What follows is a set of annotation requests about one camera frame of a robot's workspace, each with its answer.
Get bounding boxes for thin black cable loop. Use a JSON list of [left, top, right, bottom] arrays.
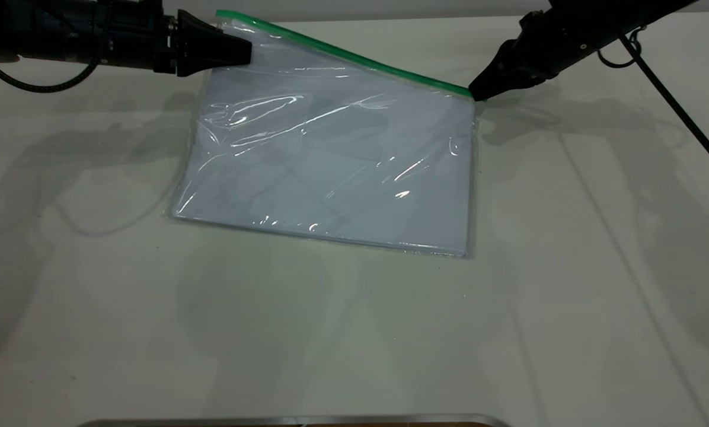
[[596, 27, 644, 69]]

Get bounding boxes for black braided cable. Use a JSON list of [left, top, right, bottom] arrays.
[[0, 46, 103, 94]]

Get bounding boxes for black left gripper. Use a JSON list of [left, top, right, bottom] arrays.
[[107, 0, 253, 78]]

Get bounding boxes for white paper sheets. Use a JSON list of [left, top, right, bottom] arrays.
[[174, 66, 472, 256]]

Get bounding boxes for clear plastic bag green zipper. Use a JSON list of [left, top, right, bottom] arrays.
[[168, 9, 479, 260]]

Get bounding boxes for straight black cable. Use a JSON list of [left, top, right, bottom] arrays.
[[618, 34, 709, 183]]

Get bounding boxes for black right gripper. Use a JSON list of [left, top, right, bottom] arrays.
[[468, 8, 599, 102]]

